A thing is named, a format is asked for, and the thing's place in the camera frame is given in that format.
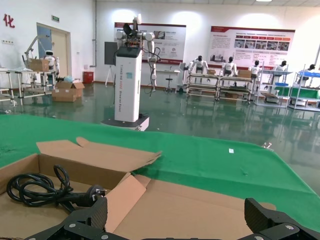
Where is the pipe workbench rack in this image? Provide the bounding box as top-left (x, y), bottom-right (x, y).
top-left (217, 74), bottom-right (254, 102)
top-left (186, 71), bottom-right (221, 98)

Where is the white humanoid robot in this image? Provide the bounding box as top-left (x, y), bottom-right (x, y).
top-left (221, 56), bottom-right (238, 77)
top-left (298, 63), bottom-right (317, 85)
top-left (274, 59), bottom-right (290, 76)
top-left (187, 55), bottom-right (210, 81)
top-left (248, 59), bottom-right (263, 81)

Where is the small white desk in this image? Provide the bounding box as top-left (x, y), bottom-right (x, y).
top-left (155, 69), bottom-right (181, 88)

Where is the wide red-topped poster board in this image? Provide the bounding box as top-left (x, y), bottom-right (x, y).
top-left (210, 25), bottom-right (296, 71)

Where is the black power cable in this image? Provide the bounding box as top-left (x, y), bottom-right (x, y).
top-left (6, 164), bottom-right (112, 215)

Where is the white pipe shelf rack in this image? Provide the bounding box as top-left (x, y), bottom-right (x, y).
top-left (0, 67), bottom-right (59, 107)

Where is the small round-headed white robot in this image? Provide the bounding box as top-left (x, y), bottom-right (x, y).
top-left (44, 49), bottom-right (61, 72)

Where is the dark display screen on stand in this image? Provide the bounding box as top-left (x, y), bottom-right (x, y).
top-left (104, 41), bottom-right (118, 87)

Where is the black stool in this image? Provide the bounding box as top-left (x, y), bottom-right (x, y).
top-left (164, 76), bottom-right (175, 94)

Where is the small red-topped poster board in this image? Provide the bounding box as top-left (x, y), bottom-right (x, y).
top-left (114, 21), bottom-right (187, 64)

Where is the grey wall pipe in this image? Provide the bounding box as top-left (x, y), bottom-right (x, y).
top-left (91, 0), bottom-right (99, 68)

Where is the open brown cardboard box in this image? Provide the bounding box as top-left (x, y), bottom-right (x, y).
top-left (104, 172), bottom-right (320, 240)

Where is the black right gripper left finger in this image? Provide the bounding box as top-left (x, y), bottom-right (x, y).
top-left (24, 197), bottom-right (141, 240)

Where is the beige door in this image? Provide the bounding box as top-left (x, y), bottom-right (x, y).
top-left (36, 22), bottom-right (73, 85)

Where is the red waste bin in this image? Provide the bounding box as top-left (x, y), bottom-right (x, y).
top-left (82, 71), bottom-right (95, 85)

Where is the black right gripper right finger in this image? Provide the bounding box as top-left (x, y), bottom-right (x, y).
top-left (239, 197), bottom-right (320, 240)

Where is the open cardboard floor box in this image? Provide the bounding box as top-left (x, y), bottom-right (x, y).
top-left (55, 81), bottom-right (86, 99)

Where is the green tablecloth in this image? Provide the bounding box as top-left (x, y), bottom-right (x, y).
top-left (0, 113), bottom-right (320, 210)

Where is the blue-topped rack with green shelf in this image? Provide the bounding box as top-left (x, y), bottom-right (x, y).
top-left (287, 71), bottom-right (320, 112)

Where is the cardboard box on pipe rack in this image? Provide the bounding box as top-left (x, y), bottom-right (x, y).
top-left (26, 58), bottom-right (50, 73)

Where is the white tower robot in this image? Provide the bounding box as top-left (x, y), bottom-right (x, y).
top-left (100, 13), bottom-right (162, 132)

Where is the cardboard box with torn corner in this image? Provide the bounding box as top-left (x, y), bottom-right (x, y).
top-left (0, 136), bottom-right (164, 240)

